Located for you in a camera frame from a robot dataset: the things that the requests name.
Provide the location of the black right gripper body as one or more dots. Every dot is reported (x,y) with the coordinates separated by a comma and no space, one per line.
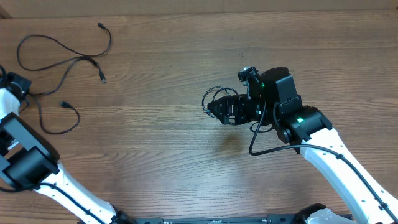
(254,110)

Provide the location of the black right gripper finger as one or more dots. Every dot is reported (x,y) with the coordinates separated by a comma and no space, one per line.
(228,105)
(234,119)

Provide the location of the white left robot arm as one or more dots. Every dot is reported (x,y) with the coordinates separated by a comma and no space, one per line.
(30,163)

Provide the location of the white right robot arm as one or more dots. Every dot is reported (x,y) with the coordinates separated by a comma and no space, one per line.
(272,100)

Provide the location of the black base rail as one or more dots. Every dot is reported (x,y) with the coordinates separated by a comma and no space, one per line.
(268,219)

